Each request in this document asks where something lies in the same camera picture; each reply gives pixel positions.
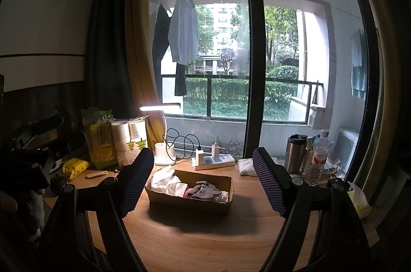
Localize white fabric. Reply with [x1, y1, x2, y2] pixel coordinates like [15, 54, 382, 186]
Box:
[150, 166, 180, 191]

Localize grey knit gloves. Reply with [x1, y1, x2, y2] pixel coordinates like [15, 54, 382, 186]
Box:
[183, 180, 223, 199]

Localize hanging blue towel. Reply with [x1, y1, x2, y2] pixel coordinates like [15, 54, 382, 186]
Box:
[350, 30, 368, 101]

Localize balcony railing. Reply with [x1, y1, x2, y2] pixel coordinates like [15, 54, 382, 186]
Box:
[161, 74, 322, 125]

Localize hanging black pants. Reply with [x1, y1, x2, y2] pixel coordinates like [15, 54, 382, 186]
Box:
[152, 4, 187, 96]

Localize person's left forearm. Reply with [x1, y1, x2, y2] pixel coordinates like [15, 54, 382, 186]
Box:
[0, 190, 45, 247]

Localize white mesh holder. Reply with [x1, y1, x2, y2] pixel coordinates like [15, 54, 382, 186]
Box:
[300, 148, 313, 176]

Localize black cable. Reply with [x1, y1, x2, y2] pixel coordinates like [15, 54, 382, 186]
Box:
[165, 128, 202, 160]

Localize hanging white shirt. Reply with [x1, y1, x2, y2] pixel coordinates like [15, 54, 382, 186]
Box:
[167, 0, 200, 65]

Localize yellow curtain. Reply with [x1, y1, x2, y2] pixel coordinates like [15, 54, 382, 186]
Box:
[125, 0, 167, 144]

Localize black round object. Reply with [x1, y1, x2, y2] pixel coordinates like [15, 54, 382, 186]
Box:
[51, 175, 68, 194]

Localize black window mullion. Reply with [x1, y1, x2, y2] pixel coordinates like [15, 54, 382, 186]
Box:
[242, 0, 267, 160]

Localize yellow packet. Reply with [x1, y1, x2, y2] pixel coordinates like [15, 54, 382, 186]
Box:
[62, 158, 90, 181]

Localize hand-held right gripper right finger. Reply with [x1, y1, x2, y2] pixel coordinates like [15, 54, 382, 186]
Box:
[252, 147, 371, 272]

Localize steel tumbler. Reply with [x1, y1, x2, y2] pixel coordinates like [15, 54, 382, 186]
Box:
[284, 133, 308, 175]

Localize paper cup pack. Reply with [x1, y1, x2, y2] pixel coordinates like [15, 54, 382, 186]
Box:
[111, 116, 149, 168]

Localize white power strip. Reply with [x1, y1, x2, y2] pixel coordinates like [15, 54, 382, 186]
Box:
[192, 154, 236, 171]

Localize dark green curtain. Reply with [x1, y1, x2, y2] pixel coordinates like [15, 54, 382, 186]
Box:
[85, 0, 135, 147]

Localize cardboard box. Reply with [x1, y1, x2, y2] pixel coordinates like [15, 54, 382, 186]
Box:
[144, 166, 234, 217]

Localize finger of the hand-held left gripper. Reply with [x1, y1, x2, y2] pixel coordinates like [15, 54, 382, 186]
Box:
[10, 114, 65, 144]

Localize green cup pack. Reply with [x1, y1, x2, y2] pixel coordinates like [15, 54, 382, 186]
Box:
[80, 107, 118, 170]

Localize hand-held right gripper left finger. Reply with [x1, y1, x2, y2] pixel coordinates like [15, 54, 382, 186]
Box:
[42, 148, 155, 272]

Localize folded white towel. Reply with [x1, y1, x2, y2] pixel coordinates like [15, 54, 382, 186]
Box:
[238, 158, 260, 177]

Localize outdoor air conditioner unit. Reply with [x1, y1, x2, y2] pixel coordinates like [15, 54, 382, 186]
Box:
[335, 128, 360, 173]

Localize crumpled white yellow tissue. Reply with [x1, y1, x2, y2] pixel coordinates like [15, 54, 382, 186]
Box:
[347, 181, 373, 220]

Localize clear water bottle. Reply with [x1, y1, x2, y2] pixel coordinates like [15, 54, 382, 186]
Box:
[303, 130, 331, 187]

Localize white textured cloth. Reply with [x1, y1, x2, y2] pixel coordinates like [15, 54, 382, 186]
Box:
[165, 180, 189, 196]

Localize white desk lamp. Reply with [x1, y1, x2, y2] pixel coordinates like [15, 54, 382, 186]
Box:
[139, 103, 182, 166]

